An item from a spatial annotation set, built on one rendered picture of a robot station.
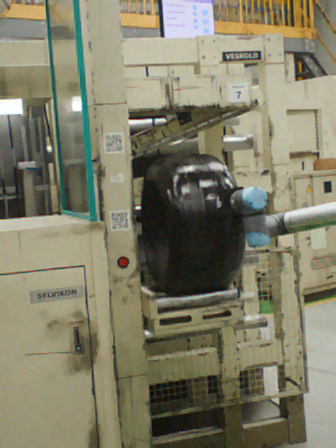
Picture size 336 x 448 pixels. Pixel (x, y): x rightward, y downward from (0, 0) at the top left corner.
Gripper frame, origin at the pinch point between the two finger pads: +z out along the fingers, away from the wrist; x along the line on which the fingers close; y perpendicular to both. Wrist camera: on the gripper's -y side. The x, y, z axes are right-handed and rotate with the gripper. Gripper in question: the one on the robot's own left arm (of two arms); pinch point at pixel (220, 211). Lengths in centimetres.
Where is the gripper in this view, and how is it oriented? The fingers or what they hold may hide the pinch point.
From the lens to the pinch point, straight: 274.5
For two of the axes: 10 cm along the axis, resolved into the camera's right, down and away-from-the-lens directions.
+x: -9.6, 0.8, -2.8
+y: -0.9, -10.0, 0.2
